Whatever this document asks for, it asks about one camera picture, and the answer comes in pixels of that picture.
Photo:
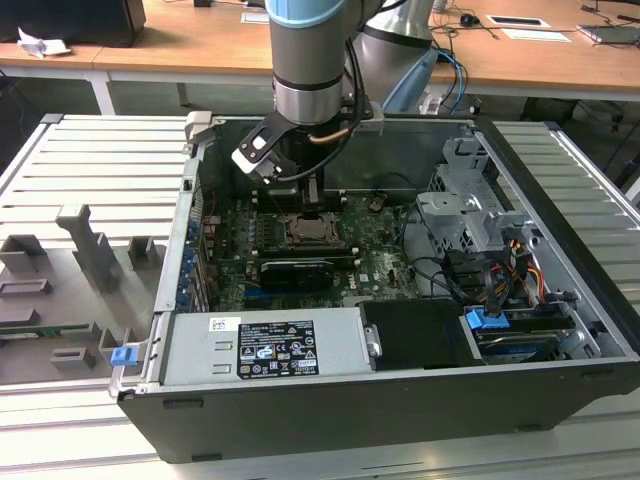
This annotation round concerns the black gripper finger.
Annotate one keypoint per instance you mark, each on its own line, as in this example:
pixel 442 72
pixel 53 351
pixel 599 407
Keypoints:
pixel 312 197

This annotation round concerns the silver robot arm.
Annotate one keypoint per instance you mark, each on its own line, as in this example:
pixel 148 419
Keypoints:
pixel 305 60

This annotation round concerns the black CPU socket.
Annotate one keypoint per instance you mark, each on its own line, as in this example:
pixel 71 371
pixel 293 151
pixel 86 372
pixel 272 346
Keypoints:
pixel 315 218

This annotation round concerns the black RAM slot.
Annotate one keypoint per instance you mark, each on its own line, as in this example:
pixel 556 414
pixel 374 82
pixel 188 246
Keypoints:
pixel 290 207
pixel 310 251
pixel 285 190
pixel 287 201
pixel 320 257
pixel 285 196

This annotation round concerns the round coin cell battery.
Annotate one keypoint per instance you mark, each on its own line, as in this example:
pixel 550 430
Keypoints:
pixel 376 204

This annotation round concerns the black graphics card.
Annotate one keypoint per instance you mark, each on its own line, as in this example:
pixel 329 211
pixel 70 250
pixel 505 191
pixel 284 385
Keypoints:
pixel 300 277

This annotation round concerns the green motherboard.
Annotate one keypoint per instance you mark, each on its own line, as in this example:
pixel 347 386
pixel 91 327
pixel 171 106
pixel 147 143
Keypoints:
pixel 385 265

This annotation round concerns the grey plastic case latch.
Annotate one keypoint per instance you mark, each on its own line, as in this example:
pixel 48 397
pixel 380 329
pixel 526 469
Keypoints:
pixel 197 125

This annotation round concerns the perforated metal drive cage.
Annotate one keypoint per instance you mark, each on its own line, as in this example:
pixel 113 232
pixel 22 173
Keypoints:
pixel 450 205

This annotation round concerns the wooden desk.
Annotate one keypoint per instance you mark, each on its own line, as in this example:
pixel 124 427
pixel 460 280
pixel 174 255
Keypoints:
pixel 82 56
pixel 200 45

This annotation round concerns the black plastic shroud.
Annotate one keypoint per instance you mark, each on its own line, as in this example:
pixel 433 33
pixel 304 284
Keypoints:
pixel 415 335

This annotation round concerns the grey power supply with label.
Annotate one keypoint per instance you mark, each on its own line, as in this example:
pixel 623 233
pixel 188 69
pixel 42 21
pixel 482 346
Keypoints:
pixel 200 350

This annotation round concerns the hard disk in blue carrier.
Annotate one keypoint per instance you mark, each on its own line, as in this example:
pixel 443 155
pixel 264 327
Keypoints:
pixel 487 320

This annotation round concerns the black computer mouse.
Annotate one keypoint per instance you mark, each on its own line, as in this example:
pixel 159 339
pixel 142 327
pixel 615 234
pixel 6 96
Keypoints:
pixel 470 20

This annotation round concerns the black and grey PC case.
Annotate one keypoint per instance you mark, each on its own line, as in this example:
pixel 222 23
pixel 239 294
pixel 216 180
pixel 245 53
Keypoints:
pixel 350 420

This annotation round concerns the blue plastic latch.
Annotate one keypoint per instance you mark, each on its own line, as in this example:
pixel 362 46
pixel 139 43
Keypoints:
pixel 122 356

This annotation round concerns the black box device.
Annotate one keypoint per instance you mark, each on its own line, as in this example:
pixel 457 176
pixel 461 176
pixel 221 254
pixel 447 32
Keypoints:
pixel 75 20

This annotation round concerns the white paper sheet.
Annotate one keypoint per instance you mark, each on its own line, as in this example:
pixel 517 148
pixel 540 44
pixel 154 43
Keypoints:
pixel 535 35

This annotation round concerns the grey parts rack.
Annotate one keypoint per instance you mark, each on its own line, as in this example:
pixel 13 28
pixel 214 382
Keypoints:
pixel 60 280

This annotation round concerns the crumpled white paper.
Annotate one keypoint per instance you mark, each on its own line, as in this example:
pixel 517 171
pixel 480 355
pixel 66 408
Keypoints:
pixel 40 46

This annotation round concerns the green RAM stick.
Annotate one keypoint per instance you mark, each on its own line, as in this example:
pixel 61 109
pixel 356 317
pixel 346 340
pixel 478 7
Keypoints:
pixel 40 331

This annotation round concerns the grey laptop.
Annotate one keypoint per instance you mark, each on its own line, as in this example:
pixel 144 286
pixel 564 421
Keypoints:
pixel 610 34

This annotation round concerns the white wrist camera on bracket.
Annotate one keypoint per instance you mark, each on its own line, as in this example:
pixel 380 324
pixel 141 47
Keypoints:
pixel 252 150

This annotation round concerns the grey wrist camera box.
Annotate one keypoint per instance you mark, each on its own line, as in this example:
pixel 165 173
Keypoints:
pixel 370 122

